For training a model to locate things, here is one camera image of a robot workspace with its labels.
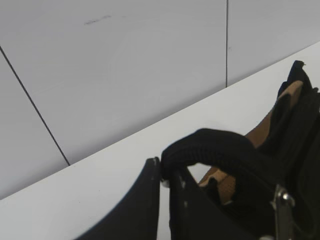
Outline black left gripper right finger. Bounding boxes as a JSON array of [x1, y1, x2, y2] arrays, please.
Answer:
[[169, 168, 275, 240]]

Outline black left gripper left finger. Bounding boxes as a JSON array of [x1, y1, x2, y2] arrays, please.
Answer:
[[79, 157, 160, 240]]

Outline silver metal zipper pull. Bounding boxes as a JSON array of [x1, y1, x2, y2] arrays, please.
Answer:
[[259, 184, 296, 240]]

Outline black canvas tote bag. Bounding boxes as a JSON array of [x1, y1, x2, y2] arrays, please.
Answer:
[[161, 60, 320, 240]]

